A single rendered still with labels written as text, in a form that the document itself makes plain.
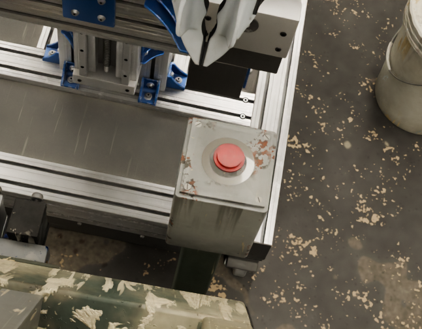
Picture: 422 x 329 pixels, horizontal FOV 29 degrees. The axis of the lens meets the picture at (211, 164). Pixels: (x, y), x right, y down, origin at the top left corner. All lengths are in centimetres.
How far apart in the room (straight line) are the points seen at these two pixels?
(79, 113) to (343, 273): 74
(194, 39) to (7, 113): 133
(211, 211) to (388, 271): 108
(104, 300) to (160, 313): 7
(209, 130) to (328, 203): 107
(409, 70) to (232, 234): 108
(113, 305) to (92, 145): 90
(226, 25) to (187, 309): 49
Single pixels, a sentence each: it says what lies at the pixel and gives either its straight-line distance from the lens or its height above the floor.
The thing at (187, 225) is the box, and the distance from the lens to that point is 110.
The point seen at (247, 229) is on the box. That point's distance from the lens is 108.
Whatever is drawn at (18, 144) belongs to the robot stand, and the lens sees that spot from 187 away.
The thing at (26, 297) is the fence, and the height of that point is 92.
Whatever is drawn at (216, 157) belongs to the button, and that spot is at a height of 94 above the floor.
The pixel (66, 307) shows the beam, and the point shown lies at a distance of 100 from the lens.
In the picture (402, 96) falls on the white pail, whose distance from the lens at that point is 217.
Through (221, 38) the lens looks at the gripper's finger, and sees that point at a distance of 60.
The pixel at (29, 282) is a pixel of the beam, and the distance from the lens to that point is 101.
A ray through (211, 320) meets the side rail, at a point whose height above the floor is 92.
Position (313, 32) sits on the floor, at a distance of 236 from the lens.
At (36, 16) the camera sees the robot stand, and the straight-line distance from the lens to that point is 144.
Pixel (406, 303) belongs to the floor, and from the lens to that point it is 207.
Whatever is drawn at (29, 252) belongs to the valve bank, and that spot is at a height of 74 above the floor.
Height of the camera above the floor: 185
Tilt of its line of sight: 62 degrees down
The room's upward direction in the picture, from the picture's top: 15 degrees clockwise
